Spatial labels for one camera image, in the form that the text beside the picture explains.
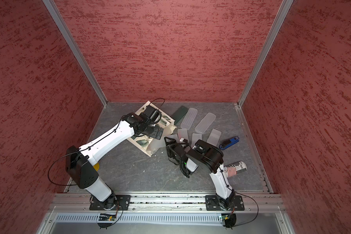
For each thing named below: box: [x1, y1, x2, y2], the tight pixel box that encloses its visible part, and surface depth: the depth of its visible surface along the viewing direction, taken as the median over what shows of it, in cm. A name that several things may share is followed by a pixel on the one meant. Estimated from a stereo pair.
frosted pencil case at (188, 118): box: [180, 107, 198, 131], surface depth 112 cm
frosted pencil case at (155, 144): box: [147, 137, 167, 156], surface depth 91 cm
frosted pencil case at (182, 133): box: [177, 128, 190, 143], surface depth 102 cm
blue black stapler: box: [218, 136, 240, 151], surface depth 97 cm
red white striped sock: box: [223, 160, 248, 178], surface depth 85 cm
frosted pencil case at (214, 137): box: [206, 128, 222, 147], surface depth 102 cm
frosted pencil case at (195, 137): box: [191, 132, 203, 148], surface depth 101 cm
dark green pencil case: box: [171, 105, 189, 125], surface depth 116 cm
